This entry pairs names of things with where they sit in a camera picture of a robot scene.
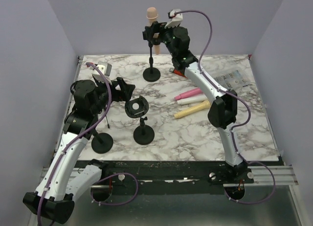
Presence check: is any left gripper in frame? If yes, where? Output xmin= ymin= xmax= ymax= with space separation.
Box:
xmin=92 ymin=76 xmax=135 ymax=115

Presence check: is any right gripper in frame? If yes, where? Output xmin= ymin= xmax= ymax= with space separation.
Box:
xmin=144 ymin=22 xmax=178 ymax=58

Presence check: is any peach microphone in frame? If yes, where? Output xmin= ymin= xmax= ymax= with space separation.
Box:
xmin=147 ymin=7 xmax=160 ymax=55

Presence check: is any tall black round-base stand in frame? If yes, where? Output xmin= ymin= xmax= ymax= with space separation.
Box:
xmin=143 ymin=31 xmax=160 ymax=82

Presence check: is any black shock-mount round-base stand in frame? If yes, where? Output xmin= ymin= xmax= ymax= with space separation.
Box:
xmin=125 ymin=96 xmax=155 ymax=145

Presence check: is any black clip round-base stand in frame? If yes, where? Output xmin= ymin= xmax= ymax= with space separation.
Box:
xmin=91 ymin=131 xmax=113 ymax=154

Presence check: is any pink microphone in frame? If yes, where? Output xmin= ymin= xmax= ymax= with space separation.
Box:
xmin=174 ymin=88 xmax=202 ymax=101

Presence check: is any white grey-headed microphone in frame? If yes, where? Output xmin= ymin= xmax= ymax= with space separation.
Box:
xmin=177 ymin=95 xmax=207 ymax=105

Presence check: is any beige microphone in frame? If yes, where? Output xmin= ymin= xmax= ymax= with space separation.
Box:
xmin=174 ymin=100 xmax=210 ymax=119

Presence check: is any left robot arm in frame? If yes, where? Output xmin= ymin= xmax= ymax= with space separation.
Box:
xmin=23 ymin=77 xmax=135 ymax=226

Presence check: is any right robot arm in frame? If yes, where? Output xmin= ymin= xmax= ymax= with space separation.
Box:
xmin=143 ymin=22 xmax=244 ymax=183

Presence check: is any clear plastic parts box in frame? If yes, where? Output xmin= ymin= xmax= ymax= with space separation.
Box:
xmin=213 ymin=68 xmax=250 ymax=90

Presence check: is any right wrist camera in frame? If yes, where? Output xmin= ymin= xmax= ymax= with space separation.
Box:
xmin=164 ymin=9 xmax=183 ymax=29

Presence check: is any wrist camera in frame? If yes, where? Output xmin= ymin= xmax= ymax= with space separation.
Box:
xmin=92 ymin=62 xmax=112 ymax=84
xmin=164 ymin=9 xmax=183 ymax=29

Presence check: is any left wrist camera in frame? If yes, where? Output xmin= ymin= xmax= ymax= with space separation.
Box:
xmin=92 ymin=62 xmax=112 ymax=84

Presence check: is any red handled adjustable wrench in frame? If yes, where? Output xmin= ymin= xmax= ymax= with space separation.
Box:
xmin=169 ymin=68 xmax=186 ymax=78

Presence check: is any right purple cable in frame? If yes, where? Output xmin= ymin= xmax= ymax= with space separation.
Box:
xmin=171 ymin=10 xmax=276 ymax=204

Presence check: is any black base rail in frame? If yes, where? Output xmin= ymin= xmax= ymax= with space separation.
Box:
xmin=75 ymin=159 xmax=254 ymax=196

